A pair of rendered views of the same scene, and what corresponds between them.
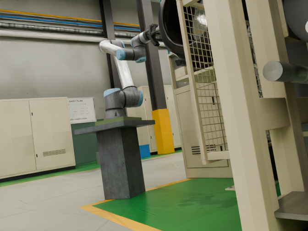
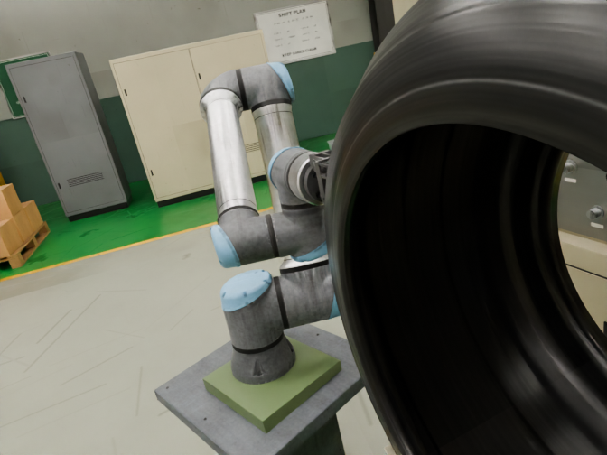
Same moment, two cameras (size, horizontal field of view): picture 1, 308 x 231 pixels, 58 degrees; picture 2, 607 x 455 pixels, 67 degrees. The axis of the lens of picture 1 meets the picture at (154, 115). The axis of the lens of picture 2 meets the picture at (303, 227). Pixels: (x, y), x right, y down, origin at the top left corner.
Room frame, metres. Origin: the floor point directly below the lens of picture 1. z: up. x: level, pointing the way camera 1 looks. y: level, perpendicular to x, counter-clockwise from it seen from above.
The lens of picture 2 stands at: (1.43, -0.31, 1.45)
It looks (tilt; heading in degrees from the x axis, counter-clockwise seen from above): 20 degrees down; 24
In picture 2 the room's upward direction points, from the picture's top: 12 degrees counter-clockwise
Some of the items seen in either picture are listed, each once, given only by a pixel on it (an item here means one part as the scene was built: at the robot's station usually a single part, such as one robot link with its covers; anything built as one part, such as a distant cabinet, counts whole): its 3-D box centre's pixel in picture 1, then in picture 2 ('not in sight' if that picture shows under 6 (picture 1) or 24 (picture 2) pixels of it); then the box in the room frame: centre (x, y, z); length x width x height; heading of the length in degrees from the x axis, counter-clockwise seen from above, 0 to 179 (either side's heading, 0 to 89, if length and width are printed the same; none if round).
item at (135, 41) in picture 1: (139, 41); (298, 173); (2.23, 0.03, 1.24); 0.12 x 0.09 x 0.10; 43
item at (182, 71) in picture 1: (196, 74); not in sight; (1.93, -0.34, 0.84); 0.36 x 0.09 x 0.06; 133
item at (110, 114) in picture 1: (114, 114); (260, 348); (2.40, 0.33, 0.69); 0.19 x 0.19 x 0.10
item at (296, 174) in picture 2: (145, 36); (318, 178); (2.17, -0.03, 1.24); 0.10 x 0.05 x 0.09; 133
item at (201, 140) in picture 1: (246, 81); not in sight; (1.43, -0.49, 0.65); 0.90 x 0.02 x 0.70; 133
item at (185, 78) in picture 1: (214, 73); not in sight; (1.83, -0.44, 0.80); 0.37 x 0.36 x 0.02; 43
